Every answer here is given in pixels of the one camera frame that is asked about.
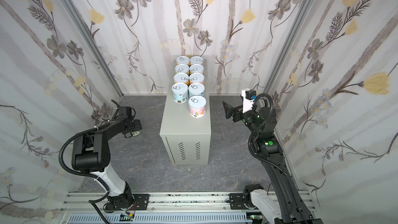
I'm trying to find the yellow label can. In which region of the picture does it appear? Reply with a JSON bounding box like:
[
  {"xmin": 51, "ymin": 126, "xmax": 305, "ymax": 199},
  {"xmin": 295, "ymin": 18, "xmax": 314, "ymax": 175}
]
[{"xmin": 176, "ymin": 56, "xmax": 190, "ymax": 66}]

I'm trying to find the pink label can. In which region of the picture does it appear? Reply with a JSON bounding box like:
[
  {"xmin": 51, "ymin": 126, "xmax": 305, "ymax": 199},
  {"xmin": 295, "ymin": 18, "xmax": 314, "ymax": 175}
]
[{"xmin": 190, "ymin": 56, "xmax": 204, "ymax": 66}]

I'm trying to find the white can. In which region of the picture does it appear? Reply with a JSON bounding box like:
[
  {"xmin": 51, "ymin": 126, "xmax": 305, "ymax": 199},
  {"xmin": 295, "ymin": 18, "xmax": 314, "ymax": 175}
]
[{"xmin": 188, "ymin": 95, "xmax": 207, "ymax": 118}]

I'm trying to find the black corrugated left cable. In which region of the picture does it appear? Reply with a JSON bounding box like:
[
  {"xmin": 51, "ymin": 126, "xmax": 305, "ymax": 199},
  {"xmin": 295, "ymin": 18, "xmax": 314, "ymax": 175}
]
[{"xmin": 58, "ymin": 125, "xmax": 109, "ymax": 194}]

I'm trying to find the orange label can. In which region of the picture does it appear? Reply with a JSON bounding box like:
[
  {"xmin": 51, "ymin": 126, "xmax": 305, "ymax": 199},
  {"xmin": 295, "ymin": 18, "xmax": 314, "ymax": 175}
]
[{"xmin": 173, "ymin": 73, "xmax": 190, "ymax": 85}]

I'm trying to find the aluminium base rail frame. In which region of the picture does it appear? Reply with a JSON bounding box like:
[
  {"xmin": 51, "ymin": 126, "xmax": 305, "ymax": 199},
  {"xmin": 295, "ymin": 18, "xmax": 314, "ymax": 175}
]
[{"xmin": 58, "ymin": 191, "xmax": 321, "ymax": 224}]

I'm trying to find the brown label can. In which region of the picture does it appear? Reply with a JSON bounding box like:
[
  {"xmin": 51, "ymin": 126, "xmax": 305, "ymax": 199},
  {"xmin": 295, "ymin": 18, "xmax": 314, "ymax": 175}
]
[{"xmin": 190, "ymin": 64, "xmax": 204, "ymax": 75}]

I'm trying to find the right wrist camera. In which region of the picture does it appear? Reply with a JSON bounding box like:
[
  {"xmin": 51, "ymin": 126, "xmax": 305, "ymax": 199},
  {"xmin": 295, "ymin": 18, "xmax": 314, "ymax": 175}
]
[{"xmin": 241, "ymin": 88, "xmax": 257, "ymax": 113}]

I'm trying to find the light blue can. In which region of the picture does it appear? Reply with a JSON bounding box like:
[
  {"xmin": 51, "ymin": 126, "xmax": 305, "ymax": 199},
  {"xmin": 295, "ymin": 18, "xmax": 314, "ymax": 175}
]
[
  {"xmin": 171, "ymin": 83, "xmax": 189, "ymax": 104},
  {"xmin": 188, "ymin": 83, "xmax": 205, "ymax": 97}
]

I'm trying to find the green label can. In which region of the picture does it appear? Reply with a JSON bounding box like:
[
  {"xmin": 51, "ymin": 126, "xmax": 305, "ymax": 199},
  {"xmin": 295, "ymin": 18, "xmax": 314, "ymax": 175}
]
[
  {"xmin": 175, "ymin": 64, "xmax": 190, "ymax": 75},
  {"xmin": 132, "ymin": 130, "xmax": 141, "ymax": 136}
]

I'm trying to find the white slotted cable duct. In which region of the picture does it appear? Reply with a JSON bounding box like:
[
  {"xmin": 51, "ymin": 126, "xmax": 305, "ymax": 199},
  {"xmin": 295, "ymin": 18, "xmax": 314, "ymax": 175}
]
[{"xmin": 66, "ymin": 213, "xmax": 252, "ymax": 224}]

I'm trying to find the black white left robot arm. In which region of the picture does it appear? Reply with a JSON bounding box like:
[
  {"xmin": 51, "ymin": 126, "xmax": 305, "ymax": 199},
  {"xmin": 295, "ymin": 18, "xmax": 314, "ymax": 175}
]
[{"xmin": 71, "ymin": 106, "xmax": 142, "ymax": 212}]

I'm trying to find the grey metal cabinet box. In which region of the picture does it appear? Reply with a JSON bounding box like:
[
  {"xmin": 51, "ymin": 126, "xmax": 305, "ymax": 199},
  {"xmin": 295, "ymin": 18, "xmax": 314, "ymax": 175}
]
[{"xmin": 160, "ymin": 61, "xmax": 211, "ymax": 165}]

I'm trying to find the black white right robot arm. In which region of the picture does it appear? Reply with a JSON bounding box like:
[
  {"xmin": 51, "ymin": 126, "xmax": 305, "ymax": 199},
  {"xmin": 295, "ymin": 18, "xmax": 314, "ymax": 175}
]
[{"xmin": 223, "ymin": 102, "xmax": 322, "ymax": 224}]

